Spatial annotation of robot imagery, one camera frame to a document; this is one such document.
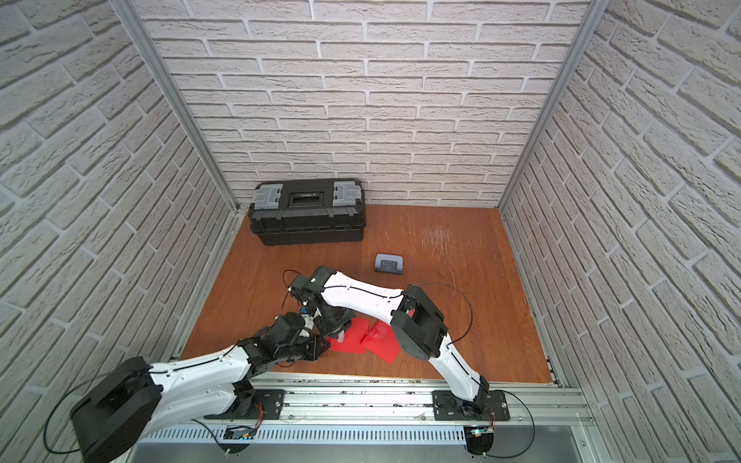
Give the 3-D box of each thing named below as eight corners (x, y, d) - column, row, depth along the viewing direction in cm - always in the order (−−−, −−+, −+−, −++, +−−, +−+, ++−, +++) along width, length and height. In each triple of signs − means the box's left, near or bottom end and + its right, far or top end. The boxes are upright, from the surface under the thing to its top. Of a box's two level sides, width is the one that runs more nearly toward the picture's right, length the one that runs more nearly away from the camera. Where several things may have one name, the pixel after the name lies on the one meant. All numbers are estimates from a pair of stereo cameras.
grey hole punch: (374, 274, 102) (374, 267, 98) (374, 259, 106) (374, 253, 102) (403, 274, 102) (404, 267, 98) (402, 260, 106) (403, 253, 102)
